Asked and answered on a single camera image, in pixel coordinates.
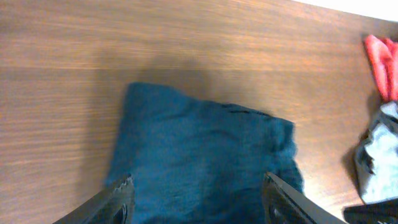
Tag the grey shorts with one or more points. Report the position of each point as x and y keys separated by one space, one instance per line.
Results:
x=376 y=157

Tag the navy blue shorts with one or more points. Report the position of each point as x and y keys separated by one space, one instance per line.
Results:
x=197 y=161

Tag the red orange garment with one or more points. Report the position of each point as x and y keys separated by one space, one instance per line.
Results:
x=382 y=54

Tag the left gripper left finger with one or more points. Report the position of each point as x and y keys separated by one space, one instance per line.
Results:
x=113 y=205

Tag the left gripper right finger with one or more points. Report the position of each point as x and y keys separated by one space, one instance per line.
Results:
x=285 y=205

